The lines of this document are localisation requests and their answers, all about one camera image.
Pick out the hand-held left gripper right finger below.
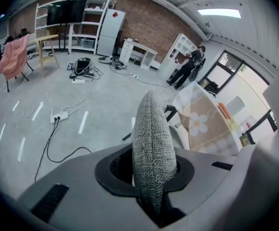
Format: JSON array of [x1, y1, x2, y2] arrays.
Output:
[[165, 152, 195, 193]]

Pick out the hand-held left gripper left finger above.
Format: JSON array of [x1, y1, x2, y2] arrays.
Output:
[[94, 145, 140, 198]]

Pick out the white office chair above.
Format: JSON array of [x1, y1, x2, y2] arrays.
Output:
[[25, 32, 39, 59]]

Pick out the chair with pink cover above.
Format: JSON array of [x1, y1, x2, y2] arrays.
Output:
[[0, 33, 35, 93]]

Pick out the table with floral tablecloth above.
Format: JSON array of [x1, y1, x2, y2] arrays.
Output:
[[165, 82, 244, 156]]

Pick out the orange bottle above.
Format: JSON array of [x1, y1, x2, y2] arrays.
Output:
[[217, 102, 232, 120]]

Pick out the black framed window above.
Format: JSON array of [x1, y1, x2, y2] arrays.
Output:
[[199, 50, 270, 96]]

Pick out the white hutch cabinet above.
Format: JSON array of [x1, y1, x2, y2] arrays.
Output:
[[160, 33, 199, 79]]

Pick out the white desk with drawers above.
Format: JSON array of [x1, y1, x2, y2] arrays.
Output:
[[119, 38, 159, 70]]

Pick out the clear plastic storage box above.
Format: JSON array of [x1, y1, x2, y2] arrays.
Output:
[[80, 38, 96, 49]]

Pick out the tall wooden stool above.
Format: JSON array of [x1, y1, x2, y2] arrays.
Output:
[[35, 34, 61, 78]]

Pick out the white refrigerator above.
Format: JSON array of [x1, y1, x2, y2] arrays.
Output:
[[96, 8, 127, 57]]

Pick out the black monitor stand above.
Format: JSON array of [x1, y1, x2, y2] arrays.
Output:
[[57, 22, 70, 53]]

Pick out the white shelving unit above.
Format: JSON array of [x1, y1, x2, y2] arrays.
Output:
[[34, 0, 114, 55]]

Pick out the rectangular ceiling light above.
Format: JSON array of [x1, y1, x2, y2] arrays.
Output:
[[197, 8, 242, 19]]

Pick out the black flat screen monitor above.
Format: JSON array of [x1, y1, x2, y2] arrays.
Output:
[[46, 0, 88, 26]]

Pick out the black power cable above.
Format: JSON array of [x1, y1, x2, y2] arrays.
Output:
[[34, 120, 92, 183]]

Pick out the white floor cable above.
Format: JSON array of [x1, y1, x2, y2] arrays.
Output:
[[21, 87, 87, 119]]

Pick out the black box with cables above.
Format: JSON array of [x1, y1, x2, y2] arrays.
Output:
[[69, 57, 95, 79]]

